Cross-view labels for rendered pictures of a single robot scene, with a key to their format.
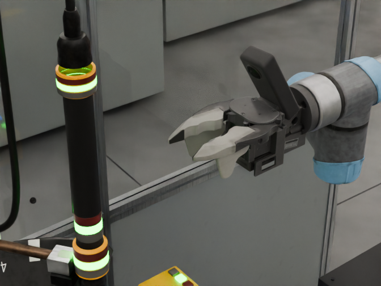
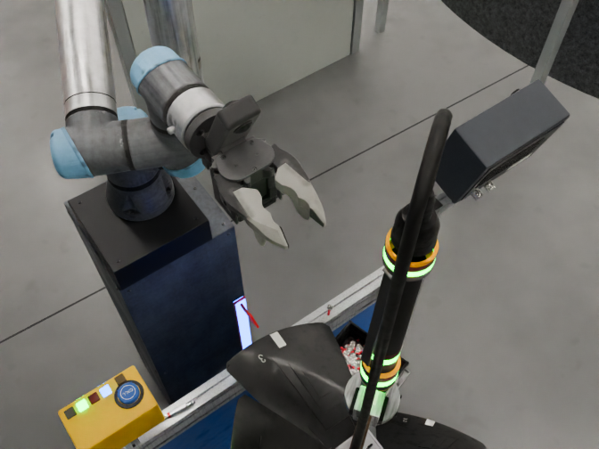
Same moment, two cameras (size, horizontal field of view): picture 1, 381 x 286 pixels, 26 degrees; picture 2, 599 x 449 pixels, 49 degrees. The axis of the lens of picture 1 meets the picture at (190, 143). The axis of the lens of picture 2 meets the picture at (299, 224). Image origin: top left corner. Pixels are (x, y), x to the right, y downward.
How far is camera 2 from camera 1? 97 cm
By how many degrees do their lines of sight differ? 63
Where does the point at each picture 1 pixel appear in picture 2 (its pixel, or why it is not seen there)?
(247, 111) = (250, 164)
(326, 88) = (209, 93)
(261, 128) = (281, 157)
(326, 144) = not seen: hidden behind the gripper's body
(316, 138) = (176, 152)
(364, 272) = (113, 233)
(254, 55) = (241, 112)
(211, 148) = (316, 203)
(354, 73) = (180, 67)
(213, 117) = (253, 197)
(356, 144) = not seen: hidden behind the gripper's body
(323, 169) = (199, 165)
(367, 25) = not seen: outside the picture
